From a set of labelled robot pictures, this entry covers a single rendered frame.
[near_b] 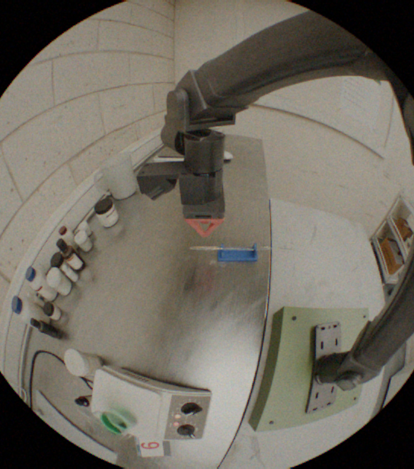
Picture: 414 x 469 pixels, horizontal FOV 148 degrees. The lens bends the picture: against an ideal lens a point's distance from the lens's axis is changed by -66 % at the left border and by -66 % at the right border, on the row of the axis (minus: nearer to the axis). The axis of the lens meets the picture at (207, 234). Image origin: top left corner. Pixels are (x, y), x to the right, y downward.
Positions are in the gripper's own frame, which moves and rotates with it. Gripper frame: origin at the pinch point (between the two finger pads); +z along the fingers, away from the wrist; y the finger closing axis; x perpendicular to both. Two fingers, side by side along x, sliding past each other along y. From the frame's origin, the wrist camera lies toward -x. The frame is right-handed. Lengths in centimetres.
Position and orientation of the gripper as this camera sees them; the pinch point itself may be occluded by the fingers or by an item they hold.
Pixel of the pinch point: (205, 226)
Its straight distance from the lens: 35.8
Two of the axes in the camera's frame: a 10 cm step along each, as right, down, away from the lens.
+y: -0.2, 7.9, -6.2
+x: 10.0, 0.2, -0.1
